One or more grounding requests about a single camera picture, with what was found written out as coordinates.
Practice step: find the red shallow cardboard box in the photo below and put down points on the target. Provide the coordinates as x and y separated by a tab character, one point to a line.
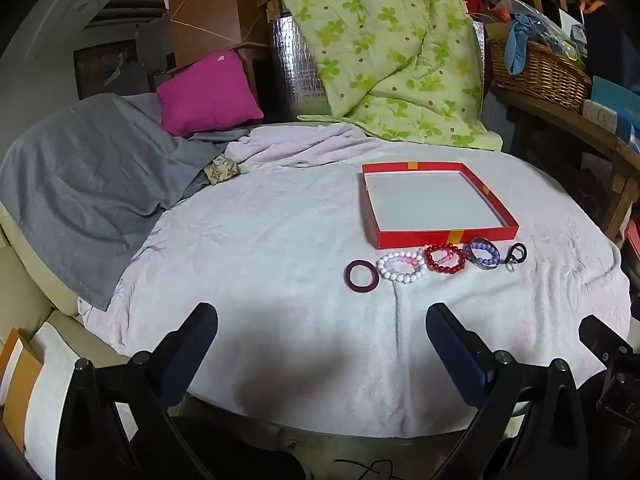
430	200

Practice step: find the clear plastic bag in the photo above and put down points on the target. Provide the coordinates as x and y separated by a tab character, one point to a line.
555	25

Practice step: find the white cloth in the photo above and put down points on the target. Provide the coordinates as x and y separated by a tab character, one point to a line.
50	410

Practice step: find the orange wooden cabinet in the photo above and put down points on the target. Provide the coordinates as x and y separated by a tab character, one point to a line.
210	5

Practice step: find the teal box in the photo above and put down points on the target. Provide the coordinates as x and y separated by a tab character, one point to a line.
617	100

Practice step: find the dark red bangle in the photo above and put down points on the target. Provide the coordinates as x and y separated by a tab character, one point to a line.
362	275

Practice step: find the small patterned cushion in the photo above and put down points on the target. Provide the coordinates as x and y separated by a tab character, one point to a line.
221	170

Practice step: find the grey blanket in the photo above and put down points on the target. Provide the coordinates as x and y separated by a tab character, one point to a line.
85	175

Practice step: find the pale pink blanket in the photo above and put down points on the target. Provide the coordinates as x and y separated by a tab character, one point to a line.
280	270

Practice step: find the orange paper folder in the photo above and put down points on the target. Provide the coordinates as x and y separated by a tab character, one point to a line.
20	385

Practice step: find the wooden side table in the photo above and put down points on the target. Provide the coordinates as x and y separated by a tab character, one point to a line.
565	120

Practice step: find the blue cloth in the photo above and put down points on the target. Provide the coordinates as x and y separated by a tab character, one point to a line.
517	42

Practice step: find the magenta pillow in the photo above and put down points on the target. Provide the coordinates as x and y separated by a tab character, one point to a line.
207	95

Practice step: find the small white box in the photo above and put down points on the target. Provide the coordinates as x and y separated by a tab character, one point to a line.
599	116

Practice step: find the beige sofa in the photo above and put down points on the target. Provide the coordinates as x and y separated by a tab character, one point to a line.
30	285

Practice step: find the green floral quilt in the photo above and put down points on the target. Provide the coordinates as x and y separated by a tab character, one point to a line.
390	45

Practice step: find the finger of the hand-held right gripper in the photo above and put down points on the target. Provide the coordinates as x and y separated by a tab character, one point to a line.
600	340

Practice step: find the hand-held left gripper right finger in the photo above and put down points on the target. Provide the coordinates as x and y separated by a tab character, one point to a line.
457	355

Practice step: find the wicker basket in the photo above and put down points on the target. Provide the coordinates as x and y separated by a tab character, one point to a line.
545	77

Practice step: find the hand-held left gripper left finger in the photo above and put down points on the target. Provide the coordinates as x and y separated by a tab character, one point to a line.
192	350

